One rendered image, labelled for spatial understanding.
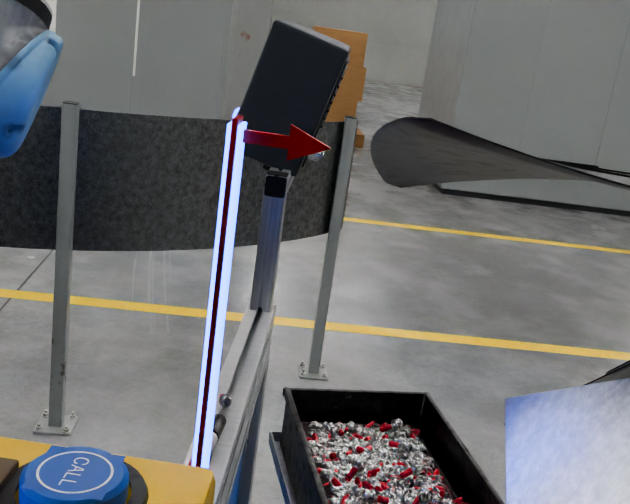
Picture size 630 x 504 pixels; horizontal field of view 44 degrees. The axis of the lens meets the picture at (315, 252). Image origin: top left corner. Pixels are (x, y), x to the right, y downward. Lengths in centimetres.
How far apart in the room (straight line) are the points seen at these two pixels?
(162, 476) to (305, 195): 229
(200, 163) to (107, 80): 434
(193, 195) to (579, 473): 189
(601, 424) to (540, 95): 635
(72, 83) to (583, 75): 421
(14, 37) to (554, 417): 50
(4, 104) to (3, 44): 5
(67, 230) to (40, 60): 159
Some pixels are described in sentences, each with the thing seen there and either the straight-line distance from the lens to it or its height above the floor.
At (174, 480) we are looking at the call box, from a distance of 33.
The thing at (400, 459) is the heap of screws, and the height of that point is 85.
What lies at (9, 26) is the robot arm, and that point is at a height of 122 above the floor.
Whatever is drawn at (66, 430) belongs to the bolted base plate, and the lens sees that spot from 245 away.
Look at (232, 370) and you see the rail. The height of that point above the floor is 86.
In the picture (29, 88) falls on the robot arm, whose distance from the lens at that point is 66.
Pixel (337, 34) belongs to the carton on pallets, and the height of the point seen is 117.
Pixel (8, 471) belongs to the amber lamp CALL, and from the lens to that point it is 33.
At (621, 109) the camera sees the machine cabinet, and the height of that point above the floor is 91.
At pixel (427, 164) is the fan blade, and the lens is 56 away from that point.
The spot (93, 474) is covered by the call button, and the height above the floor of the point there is 108.
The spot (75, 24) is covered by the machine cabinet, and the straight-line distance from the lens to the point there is 664.
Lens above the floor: 126
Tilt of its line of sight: 16 degrees down
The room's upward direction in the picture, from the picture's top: 8 degrees clockwise
